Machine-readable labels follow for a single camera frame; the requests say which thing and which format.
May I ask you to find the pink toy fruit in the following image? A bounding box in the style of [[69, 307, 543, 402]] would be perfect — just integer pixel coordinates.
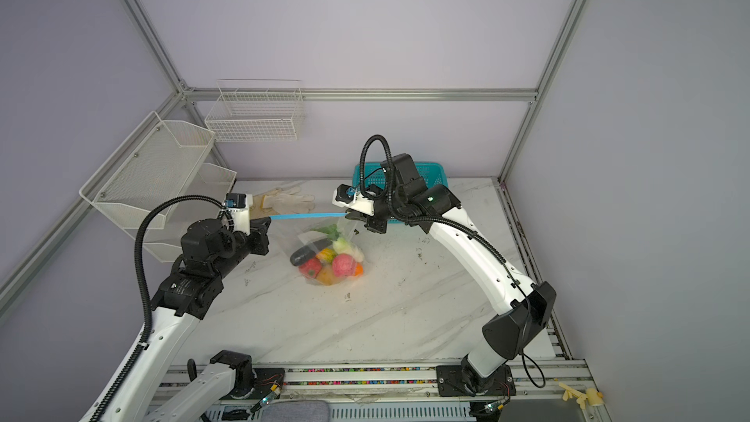
[[331, 254, 357, 277]]

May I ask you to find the teal plastic basket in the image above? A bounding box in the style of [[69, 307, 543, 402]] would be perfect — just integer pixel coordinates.
[[348, 161, 448, 224]]

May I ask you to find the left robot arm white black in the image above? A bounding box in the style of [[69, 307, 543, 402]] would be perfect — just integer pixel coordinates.
[[82, 193, 271, 421]]

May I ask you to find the dark toy eggplant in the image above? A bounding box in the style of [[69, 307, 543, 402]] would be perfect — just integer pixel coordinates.
[[289, 238, 332, 267]]

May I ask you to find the red toy fruit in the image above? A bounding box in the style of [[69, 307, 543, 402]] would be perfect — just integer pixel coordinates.
[[298, 257, 323, 281]]

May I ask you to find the clear zip top bag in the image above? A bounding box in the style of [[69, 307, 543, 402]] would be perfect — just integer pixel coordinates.
[[271, 213, 366, 286]]

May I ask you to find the white mesh shelf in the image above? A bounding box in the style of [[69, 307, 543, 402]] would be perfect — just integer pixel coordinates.
[[79, 113, 215, 231], [144, 163, 236, 263]]

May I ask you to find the white mesh lower shelf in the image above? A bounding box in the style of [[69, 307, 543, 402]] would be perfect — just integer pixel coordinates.
[[144, 163, 236, 263]]

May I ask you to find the white wire wall basket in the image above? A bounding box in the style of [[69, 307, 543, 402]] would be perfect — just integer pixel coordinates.
[[204, 79, 306, 143]]

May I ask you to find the white mesh upper shelf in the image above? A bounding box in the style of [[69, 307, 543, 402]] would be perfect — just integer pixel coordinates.
[[79, 113, 215, 231]]

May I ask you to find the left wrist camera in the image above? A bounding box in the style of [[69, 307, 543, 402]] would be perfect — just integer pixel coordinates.
[[224, 193, 253, 234]]

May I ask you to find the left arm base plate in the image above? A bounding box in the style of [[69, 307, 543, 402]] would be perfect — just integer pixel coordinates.
[[229, 367, 285, 401]]

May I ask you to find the yellow toy mango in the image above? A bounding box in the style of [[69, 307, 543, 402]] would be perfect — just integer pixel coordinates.
[[316, 266, 340, 286]]

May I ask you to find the grey cloth pad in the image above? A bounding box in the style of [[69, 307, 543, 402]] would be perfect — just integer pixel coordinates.
[[260, 401, 331, 422]]

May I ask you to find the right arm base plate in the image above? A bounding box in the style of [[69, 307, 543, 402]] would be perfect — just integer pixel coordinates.
[[436, 365, 517, 398]]

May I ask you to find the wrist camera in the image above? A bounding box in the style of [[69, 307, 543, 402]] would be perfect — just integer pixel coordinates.
[[224, 193, 253, 234], [332, 184, 375, 217]]

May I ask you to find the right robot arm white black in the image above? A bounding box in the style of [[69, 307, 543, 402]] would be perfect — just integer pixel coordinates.
[[357, 154, 557, 395]]

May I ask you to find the green toy vegetable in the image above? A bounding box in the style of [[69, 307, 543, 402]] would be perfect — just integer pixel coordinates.
[[316, 247, 338, 265]]

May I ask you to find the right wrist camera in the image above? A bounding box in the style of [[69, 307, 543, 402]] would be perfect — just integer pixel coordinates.
[[332, 184, 375, 217]]

